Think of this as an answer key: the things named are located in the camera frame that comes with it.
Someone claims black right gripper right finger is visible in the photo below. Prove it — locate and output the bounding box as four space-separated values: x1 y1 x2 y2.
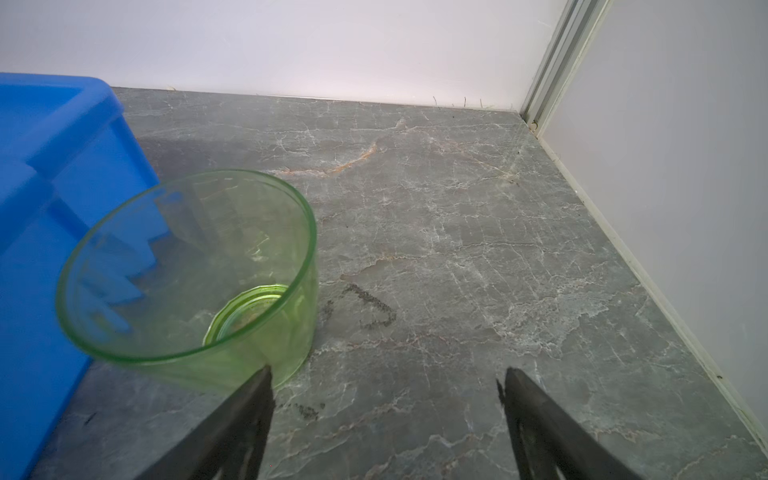
496 367 639 479

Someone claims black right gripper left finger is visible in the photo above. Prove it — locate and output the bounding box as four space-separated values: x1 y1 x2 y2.
138 366 276 479

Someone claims blue plastic bin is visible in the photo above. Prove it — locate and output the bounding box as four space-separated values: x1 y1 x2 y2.
1 73 158 479

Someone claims green glass cup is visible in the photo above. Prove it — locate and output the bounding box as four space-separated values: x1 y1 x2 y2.
55 169 319 393

